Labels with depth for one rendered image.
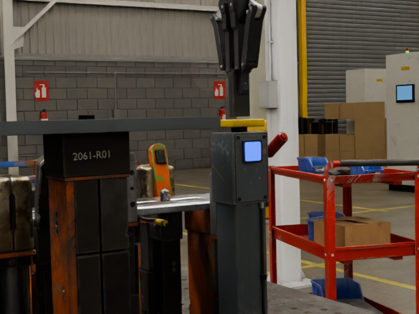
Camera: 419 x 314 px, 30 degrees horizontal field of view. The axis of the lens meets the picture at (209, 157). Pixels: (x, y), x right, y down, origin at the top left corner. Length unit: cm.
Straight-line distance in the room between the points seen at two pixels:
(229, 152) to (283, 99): 404
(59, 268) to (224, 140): 32
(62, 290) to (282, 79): 422
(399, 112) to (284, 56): 655
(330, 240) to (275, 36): 222
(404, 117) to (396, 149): 50
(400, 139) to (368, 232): 824
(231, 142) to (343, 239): 227
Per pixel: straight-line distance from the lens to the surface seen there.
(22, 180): 123
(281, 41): 526
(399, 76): 1169
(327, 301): 199
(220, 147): 123
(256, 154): 122
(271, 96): 521
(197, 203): 149
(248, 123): 122
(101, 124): 106
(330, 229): 335
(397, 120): 1172
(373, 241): 351
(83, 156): 108
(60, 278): 113
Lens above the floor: 117
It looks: 3 degrees down
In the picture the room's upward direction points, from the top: 1 degrees counter-clockwise
